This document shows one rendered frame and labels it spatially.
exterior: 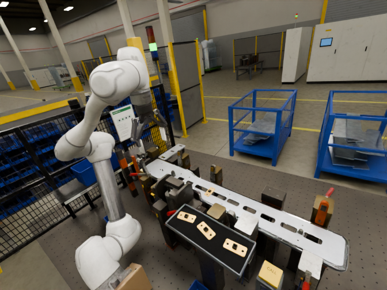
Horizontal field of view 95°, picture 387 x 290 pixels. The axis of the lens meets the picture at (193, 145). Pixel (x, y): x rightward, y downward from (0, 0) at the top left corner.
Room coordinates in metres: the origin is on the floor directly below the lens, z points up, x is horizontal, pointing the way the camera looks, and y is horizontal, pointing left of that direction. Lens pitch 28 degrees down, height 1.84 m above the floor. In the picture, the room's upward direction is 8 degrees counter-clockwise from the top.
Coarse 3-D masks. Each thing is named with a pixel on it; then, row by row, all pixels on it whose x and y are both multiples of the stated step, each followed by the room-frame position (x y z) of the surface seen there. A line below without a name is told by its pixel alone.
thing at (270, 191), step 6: (270, 186) 0.81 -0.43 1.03; (264, 192) 0.77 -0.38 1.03; (270, 192) 0.77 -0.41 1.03; (276, 192) 0.76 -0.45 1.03; (282, 192) 0.75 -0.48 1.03; (264, 198) 0.76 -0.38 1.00; (270, 198) 0.74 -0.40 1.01; (276, 198) 0.72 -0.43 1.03; (282, 198) 0.71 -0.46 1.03; (270, 204) 0.74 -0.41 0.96; (276, 204) 0.71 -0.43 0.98; (282, 204) 0.70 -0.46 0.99; (282, 210) 0.74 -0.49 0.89
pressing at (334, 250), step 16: (160, 160) 1.36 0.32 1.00; (160, 176) 1.13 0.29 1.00; (176, 176) 1.10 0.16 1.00; (192, 176) 1.07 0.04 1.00; (224, 192) 0.85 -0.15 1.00; (240, 208) 0.71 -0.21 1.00; (256, 208) 0.69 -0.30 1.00; (272, 208) 0.68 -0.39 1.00; (272, 224) 0.58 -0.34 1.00; (288, 224) 0.57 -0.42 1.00; (304, 224) 0.55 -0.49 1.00; (288, 240) 0.49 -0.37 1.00; (304, 240) 0.48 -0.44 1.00; (336, 240) 0.46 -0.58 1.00; (320, 256) 0.40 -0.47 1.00; (336, 256) 0.39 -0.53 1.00
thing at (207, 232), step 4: (200, 224) 0.52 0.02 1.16; (204, 224) 0.51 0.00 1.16; (200, 228) 0.50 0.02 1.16; (204, 228) 0.49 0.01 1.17; (208, 228) 0.49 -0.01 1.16; (204, 232) 0.48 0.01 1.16; (208, 232) 0.47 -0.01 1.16; (212, 232) 0.47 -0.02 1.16; (208, 236) 0.46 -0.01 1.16; (212, 236) 0.45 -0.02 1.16
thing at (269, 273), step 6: (264, 264) 0.33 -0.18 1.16; (270, 264) 0.32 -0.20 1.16; (264, 270) 0.31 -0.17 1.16; (270, 270) 0.31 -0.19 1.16; (276, 270) 0.30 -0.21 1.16; (282, 270) 0.30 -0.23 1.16; (264, 276) 0.29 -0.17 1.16; (270, 276) 0.29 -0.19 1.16; (276, 276) 0.29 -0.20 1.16; (270, 282) 0.27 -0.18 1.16; (276, 282) 0.27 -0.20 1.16; (276, 288) 0.26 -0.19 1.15
